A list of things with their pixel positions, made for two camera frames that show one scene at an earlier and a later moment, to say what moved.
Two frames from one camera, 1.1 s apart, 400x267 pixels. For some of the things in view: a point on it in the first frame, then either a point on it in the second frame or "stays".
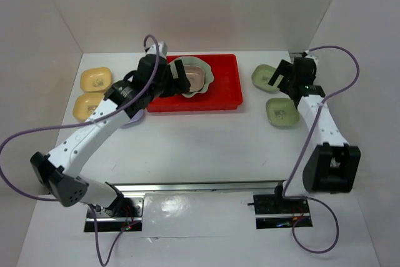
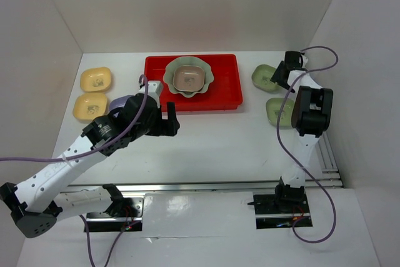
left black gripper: [174, 87] to [165, 126]
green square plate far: [261, 75] stays
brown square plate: [195, 75] stays
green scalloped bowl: [209, 75] stays
